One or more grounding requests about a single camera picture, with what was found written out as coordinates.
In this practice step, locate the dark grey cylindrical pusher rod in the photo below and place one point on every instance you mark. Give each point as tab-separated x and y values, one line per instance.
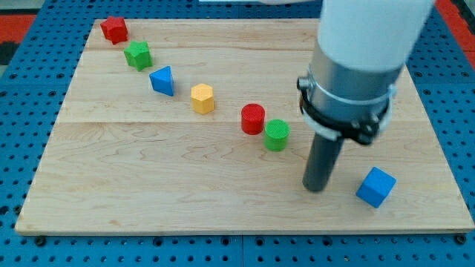
321	161

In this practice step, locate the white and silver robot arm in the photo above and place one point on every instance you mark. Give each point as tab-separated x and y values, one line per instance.
347	93

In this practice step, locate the green star block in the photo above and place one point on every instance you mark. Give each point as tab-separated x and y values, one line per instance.
137	55

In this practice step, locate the red star block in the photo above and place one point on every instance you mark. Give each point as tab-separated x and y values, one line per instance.
115	29

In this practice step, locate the green cylinder block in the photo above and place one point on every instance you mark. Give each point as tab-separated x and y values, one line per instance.
276	134

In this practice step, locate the blue cube block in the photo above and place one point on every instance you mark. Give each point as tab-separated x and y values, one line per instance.
376	187

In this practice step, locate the red cylinder block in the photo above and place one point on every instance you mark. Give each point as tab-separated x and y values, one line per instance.
252	118

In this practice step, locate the yellow hexagon block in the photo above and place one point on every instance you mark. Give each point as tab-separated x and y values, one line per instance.
202	98

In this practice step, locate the light wooden board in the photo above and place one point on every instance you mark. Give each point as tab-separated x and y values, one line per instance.
123	160

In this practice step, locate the blue triangle block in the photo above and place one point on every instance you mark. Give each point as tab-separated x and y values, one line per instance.
162	81

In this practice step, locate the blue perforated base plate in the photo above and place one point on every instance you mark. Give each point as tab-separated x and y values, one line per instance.
36	81

